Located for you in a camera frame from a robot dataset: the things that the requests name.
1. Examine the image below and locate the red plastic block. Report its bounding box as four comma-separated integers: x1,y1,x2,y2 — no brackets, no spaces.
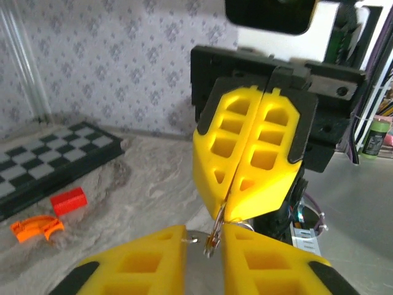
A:
49,186,89,218

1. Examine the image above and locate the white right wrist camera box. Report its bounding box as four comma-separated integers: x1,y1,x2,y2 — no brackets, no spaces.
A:
225,0,386,73

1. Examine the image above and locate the orange curved plastic piece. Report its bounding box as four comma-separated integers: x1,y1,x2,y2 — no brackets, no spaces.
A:
9,214,65,244

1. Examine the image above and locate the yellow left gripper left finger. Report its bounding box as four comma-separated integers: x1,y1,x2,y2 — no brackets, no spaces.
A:
49,224,188,295

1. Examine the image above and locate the green cylindrical can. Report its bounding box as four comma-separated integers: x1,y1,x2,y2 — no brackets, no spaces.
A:
360,119,391,160

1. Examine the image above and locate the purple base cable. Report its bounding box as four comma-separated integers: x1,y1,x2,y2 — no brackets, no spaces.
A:
302,192,328,237

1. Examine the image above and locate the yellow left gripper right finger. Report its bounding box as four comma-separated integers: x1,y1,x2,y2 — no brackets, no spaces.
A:
222,226,357,295

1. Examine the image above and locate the folded black grey chessboard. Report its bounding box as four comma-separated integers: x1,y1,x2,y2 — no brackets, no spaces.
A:
0,121,125,222

